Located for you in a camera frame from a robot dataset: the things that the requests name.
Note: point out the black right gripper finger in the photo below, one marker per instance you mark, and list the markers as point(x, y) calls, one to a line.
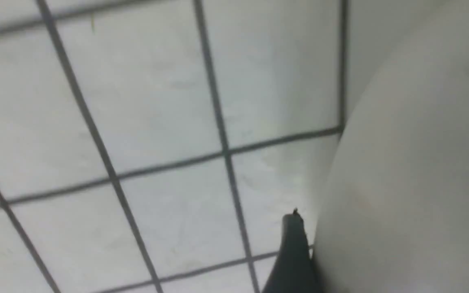
point(292, 271)

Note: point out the white radish with leaves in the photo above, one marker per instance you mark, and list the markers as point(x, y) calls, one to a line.
point(394, 216)

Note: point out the white checkered tablecloth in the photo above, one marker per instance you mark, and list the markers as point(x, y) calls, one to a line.
point(155, 145)

